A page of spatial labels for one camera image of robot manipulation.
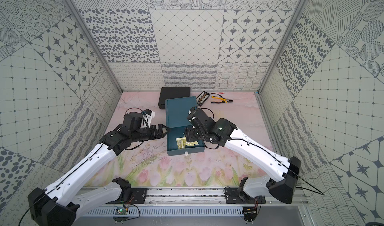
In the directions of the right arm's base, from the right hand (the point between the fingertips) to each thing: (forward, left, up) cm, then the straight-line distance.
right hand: (191, 134), depth 71 cm
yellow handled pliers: (+42, -23, -22) cm, 53 cm away
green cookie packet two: (-2, 0, -7) cm, 7 cm away
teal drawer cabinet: (+15, +9, -1) cm, 18 cm away
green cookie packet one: (-2, +6, -6) cm, 9 cm away
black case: (+45, +21, -17) cm, 53 cm away
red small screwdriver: (+52, -21, -23) cm, 60 cm away
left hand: (+4, +14, -1) cm, 15 cm away
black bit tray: (+44, -5, -21) cm, 49 cm away
